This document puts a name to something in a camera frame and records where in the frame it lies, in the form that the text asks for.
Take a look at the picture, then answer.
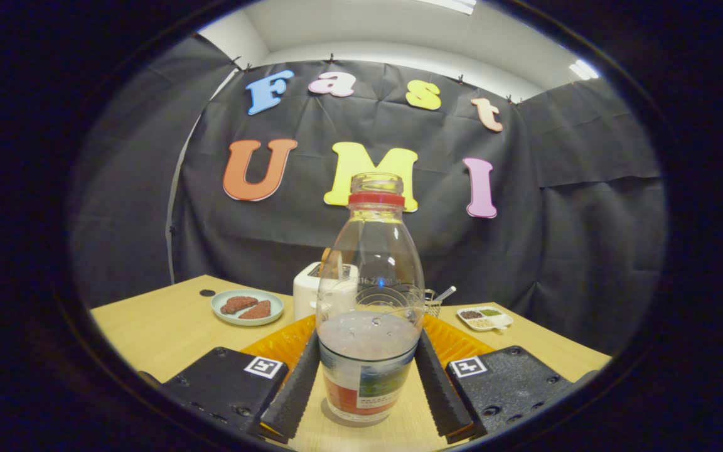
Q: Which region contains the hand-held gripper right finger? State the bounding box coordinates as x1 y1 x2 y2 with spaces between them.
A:
413 313 599 445

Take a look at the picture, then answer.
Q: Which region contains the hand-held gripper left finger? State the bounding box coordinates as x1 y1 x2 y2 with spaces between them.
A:
139 314 322 445

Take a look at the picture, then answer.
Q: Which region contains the clear plastic juice bottle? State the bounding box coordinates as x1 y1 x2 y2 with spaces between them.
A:
316 173 426 423

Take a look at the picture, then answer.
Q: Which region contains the white divided seed dish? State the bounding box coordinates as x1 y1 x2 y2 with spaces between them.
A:
456 306 514 331

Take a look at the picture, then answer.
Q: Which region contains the red food piece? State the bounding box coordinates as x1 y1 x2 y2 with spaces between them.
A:
238 300 272 320
220 296 259 315

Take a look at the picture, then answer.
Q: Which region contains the white toaster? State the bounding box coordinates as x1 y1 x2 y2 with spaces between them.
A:
292 262 360 322

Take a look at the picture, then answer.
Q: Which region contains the pale green plate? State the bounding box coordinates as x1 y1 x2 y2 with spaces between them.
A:
210 289 285 327

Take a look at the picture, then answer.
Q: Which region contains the wooden table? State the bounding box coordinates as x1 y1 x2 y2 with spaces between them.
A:
88 274 613 452

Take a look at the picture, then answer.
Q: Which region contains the black backdrop cloth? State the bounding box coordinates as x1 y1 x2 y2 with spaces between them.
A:
68 35 668 355

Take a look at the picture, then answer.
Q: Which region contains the long ceiling light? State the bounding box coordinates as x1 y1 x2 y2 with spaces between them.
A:
418 0 478 15

